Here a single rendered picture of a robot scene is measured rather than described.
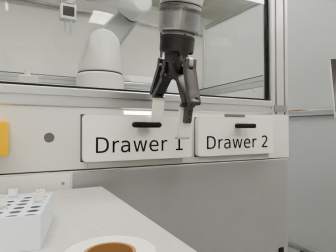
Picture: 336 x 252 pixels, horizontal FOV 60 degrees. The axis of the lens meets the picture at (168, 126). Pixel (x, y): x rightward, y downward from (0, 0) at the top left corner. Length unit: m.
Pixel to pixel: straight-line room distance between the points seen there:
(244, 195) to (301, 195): 1.51
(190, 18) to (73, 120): 0.35
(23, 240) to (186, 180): 0.54
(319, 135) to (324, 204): 0.48
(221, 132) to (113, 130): 0.32
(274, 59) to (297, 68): 1.40
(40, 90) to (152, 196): 0.38
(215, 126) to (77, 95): 0.39
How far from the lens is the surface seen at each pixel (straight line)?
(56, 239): 0.40
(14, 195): 0.47
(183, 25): 0.62
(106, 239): 0.26
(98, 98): 0.73
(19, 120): 0.70
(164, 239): 0.37
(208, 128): 0.84
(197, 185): 0.85
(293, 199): 2.49
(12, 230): 0.37
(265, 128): 0.98
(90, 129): 0.69
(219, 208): 0.91
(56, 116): 0.71
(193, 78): 0.59
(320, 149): 2.32
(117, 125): 0.71
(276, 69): 1.06
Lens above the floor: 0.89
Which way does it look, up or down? 1 degrees up
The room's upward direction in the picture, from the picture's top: straight up
